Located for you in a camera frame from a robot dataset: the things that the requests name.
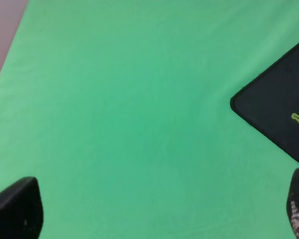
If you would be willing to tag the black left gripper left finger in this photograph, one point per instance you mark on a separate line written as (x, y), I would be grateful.
(21, 210)

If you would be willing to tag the green table cloth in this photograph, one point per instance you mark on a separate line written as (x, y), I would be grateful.
(121, 110)

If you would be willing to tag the black razer mouse pad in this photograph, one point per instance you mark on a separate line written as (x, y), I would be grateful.
(270, 103)

